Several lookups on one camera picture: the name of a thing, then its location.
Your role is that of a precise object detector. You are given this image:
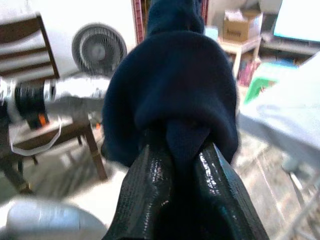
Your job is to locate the flat screen television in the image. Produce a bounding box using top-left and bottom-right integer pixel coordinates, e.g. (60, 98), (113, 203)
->
(272, 0), (320, 43)

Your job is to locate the small white side table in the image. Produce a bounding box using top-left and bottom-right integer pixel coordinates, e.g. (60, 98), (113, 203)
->
(217, 36), (262, 78)

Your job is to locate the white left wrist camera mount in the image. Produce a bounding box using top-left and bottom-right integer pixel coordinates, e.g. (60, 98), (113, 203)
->
(0, 77), (18, 126)

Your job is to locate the pink kids bag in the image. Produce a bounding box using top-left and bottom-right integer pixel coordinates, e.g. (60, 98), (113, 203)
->
(237, 59), (261, 87)

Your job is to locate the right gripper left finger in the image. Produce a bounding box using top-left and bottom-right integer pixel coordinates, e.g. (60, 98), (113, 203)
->
(102, 128), (173, 240)

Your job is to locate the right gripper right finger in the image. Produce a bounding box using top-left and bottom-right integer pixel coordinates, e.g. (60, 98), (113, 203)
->
(199, 143), (270, 240)

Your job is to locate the printed cardboard box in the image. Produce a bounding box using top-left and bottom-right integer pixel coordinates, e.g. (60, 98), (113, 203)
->
(222, 9), (263, 43)

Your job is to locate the white television console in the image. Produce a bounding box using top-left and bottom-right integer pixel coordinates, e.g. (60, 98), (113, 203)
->
(259, 37), (320, 66)

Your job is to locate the white folding table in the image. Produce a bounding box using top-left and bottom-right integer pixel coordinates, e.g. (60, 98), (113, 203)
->
(238, 49), (320, 171)

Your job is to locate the round floor fan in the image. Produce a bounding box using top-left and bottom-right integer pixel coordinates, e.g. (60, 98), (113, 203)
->
(71, 22), (128, 79)

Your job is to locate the green plastic stool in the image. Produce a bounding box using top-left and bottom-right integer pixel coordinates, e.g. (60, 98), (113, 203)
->
(243, 62), (286, 106)

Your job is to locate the dark wooden chair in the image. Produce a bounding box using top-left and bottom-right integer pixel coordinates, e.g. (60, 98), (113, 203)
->
(0, 12), (109, 196)

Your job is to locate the plain dark navy garment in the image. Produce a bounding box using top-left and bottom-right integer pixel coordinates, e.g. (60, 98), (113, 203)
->
(101, 0), (241, 168)

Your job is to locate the silver robot right leg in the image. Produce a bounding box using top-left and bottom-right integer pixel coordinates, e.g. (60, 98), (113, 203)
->
(4, 199), (108, 240)

